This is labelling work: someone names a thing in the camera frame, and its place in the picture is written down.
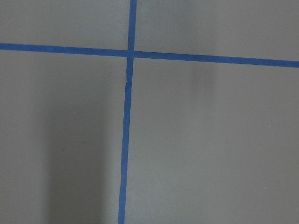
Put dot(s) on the brown paper table cover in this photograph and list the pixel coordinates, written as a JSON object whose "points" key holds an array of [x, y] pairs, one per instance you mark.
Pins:
{"points": [[149, 111]]}

